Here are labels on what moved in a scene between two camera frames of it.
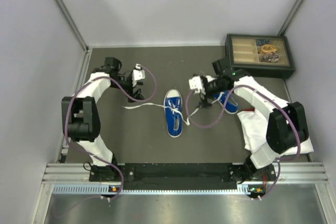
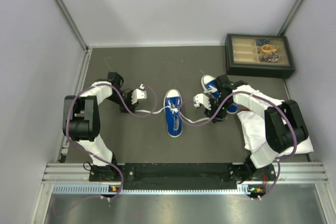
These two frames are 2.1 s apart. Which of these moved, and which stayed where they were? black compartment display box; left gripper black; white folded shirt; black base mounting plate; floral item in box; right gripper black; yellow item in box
Moved: right gripper black; left gripper black
Stayed: yellow item in box; black compartment display box; black base mounting plate; white folded shirt; floral item in box
